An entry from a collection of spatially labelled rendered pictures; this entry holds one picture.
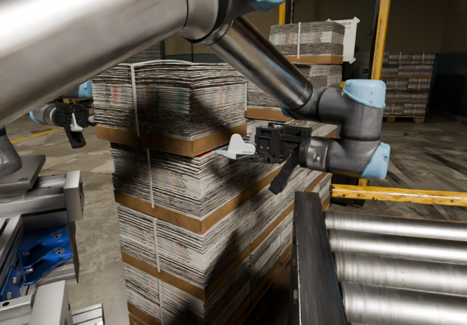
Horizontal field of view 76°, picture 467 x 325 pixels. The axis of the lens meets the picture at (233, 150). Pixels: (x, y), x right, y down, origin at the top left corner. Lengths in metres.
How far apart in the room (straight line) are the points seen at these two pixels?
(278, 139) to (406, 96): 5.92
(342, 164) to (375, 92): 0.15
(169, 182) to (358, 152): 0.52
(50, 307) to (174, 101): 0.49
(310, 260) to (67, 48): 0.37
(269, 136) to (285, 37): 1.29
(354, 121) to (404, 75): 5.86
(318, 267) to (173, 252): 0.63
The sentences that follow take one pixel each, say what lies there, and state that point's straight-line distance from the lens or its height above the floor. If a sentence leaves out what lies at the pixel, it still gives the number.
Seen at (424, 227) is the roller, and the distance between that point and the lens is 0.62.
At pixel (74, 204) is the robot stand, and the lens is 0.85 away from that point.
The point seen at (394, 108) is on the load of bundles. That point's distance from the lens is 6.49.
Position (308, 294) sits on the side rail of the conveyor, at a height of 0.80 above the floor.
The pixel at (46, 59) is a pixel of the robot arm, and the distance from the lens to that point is 0.24.
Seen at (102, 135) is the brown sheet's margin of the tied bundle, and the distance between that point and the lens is 1.00.
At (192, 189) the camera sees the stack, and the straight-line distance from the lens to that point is 0.83.
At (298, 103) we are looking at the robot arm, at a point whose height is 0.98.
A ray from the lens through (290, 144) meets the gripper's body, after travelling 0.67.
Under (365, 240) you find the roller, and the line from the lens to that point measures 0.53.
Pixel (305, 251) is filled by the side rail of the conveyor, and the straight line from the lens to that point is 0.47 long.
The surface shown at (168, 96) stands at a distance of 0.78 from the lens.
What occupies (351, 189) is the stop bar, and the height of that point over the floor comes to 0.82.
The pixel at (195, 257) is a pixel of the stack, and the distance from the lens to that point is 0.94.
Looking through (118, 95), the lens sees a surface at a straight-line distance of 0.92.
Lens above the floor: 1.06
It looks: 16 degrees down
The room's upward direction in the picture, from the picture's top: straight up
